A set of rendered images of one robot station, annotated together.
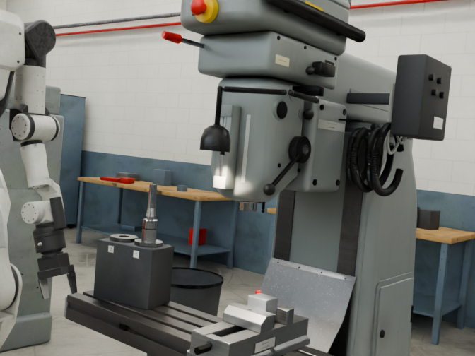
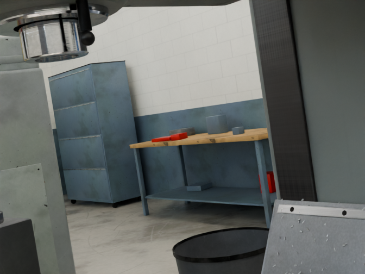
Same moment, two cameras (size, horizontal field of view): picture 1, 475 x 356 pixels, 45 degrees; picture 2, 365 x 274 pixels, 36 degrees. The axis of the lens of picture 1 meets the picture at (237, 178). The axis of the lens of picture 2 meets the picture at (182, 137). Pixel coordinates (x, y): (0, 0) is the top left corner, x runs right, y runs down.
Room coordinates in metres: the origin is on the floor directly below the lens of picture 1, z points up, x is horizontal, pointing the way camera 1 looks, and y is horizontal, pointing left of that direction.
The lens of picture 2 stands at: (1.15, -0.22, 1.23)
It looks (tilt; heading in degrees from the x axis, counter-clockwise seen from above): 3 degrees down; 15
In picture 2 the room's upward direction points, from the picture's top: 9 degrees counter-clockwise
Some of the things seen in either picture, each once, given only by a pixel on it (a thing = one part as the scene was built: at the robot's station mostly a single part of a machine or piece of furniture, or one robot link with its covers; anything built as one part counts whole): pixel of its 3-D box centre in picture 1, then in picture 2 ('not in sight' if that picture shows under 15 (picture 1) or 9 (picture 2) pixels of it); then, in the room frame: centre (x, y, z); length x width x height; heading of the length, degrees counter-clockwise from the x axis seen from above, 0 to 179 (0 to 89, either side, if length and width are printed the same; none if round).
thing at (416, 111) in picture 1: (423, 99); not in sight; (1.55, -0.48, 1.62); 0.20 x 0.09 x 0.21; 142
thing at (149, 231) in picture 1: (149, 232); not in sight; (1.80, 0.26, 1.16); 0.05 x 0.05 x 0.06
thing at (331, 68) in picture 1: (317, 70); not in sight; (1.49, -0.18, 1.66); 0.12 x 0.04 x 0.04; 142
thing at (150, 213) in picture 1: (151, 201); not in sight; (1.80, 0.26, 1.25); 0.03 x 0.03 x 0.11
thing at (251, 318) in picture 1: (248, 317); not in sight; (1.44, -0.06, 1.02); 0.12 x 0.06 x 0.04; 51
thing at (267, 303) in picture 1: (261, 307); not in sight; (1.48, -0.09, 1.03); 0.06 x 0.05 x 0.06; 51
